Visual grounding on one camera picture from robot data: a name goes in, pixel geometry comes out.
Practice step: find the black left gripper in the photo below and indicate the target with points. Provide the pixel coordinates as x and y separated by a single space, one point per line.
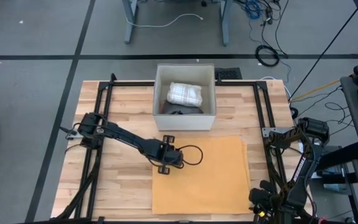
165 154

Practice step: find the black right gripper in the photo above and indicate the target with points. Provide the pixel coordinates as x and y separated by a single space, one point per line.
266 211

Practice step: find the beige fabric box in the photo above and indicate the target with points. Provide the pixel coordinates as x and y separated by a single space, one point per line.
183 123

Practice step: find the yellow towel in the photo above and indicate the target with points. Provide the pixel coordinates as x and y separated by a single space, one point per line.
204 180

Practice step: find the grey towel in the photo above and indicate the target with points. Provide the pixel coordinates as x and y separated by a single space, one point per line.
182 109

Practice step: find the white checked towel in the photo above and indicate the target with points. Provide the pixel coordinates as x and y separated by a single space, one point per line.
185 95

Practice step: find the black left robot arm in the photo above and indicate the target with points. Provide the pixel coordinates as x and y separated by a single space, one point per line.
117 135

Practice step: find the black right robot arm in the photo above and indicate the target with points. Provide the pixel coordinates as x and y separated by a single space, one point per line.
303 161

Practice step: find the yellow tag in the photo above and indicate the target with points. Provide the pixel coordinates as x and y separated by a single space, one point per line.
261 214

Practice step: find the black perforated floor panel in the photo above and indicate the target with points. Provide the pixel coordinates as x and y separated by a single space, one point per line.
228 74

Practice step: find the thin black pole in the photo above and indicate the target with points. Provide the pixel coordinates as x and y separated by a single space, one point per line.
322 56

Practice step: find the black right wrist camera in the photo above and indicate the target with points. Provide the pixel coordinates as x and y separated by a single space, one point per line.
259 193

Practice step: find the black aluminium table frame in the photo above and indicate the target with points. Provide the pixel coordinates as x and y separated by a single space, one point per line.
129 83

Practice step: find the grey metal base plate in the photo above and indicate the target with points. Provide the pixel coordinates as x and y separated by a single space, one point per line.
275 130
73 135

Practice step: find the grey desk leg frame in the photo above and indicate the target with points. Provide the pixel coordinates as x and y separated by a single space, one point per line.
130 21

